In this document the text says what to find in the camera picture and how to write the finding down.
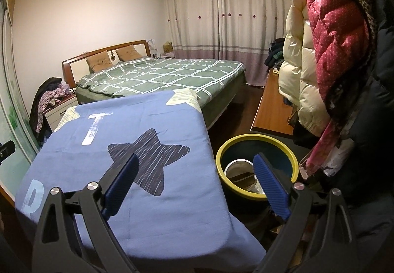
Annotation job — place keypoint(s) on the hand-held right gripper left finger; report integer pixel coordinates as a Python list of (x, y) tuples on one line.
[(121, 187)]

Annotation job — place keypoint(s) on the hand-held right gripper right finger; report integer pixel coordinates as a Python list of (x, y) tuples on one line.
[(272, 187)]

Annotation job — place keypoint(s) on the white paper cup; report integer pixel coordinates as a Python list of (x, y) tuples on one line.
[(240, 171)]

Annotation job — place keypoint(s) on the dark bin with yellow rim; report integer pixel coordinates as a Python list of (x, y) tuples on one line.
[(243, 147)]

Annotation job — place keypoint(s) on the blue star-print blanket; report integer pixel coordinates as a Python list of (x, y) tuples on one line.
[(172, 214)]

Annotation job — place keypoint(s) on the sliding wardrobe door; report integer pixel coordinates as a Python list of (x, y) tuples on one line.
[(12, 91)]

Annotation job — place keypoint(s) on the white nightstand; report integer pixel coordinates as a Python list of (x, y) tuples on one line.
[(60, 114)]

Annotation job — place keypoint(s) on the pink scarf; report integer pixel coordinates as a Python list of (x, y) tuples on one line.
[(321, 144)]

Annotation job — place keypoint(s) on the pile of clothes on nightstand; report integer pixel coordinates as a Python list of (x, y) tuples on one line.
[(44, 97)]

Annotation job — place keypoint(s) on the white printed cloth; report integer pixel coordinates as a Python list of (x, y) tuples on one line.
[(337, 157)]

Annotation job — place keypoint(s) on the wooden bed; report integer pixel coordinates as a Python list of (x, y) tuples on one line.
[(78, 65)]

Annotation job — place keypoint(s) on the cream down jacket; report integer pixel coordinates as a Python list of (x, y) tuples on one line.
[(300, 76)]

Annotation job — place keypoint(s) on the green plaid duvet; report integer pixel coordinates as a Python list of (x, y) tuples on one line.
[(160, 73)]

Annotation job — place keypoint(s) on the brown face-print pillow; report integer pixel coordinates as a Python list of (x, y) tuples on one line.
[(98, 61), (129, 52)]

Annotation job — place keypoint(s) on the pile of dark clothes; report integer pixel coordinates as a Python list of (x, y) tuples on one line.
[(275, 53)]

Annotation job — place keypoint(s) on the black jacket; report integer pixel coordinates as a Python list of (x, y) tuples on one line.
[(381, 100)]

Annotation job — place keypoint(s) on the brown tissue box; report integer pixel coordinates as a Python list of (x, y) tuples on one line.
[(167, 47)]

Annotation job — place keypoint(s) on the red dotted down jacket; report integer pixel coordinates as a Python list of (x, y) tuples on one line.
[(335, 39)]

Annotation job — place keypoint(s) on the pink and white curtain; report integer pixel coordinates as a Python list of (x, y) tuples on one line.
[(224, 30)]

